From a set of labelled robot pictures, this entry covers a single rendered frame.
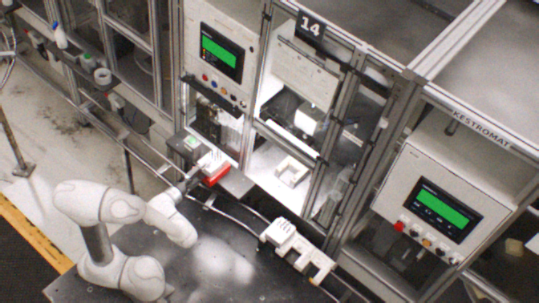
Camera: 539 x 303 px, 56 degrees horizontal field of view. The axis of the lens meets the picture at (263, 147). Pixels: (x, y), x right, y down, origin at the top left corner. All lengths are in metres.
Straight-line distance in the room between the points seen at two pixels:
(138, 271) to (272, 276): 0.71
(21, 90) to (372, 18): 3.22
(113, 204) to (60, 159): 2.14
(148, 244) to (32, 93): 2.11
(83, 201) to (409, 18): 1.37
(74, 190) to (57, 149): 2.11
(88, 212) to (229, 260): 1.00
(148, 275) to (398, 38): 1.45
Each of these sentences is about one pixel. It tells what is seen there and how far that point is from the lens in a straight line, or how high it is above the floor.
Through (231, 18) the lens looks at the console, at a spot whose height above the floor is 1.83.
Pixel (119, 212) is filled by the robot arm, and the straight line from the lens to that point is 1.88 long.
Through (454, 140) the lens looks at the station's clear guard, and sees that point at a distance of 1.82.
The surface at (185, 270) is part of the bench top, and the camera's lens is 2.69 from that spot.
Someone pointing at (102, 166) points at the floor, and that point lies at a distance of 3.90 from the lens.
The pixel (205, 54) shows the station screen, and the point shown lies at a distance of 2.31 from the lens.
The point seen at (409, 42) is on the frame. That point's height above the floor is 2.01.
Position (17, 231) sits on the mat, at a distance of 3.72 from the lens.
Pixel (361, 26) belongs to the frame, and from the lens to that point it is 1.91.
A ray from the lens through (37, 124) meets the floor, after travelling 4.25.
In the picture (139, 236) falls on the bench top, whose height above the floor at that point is 0.68.
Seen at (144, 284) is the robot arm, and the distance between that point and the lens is 2.41.
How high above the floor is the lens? 3.12
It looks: 51 degrees down
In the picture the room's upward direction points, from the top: 11 degrees clockwise
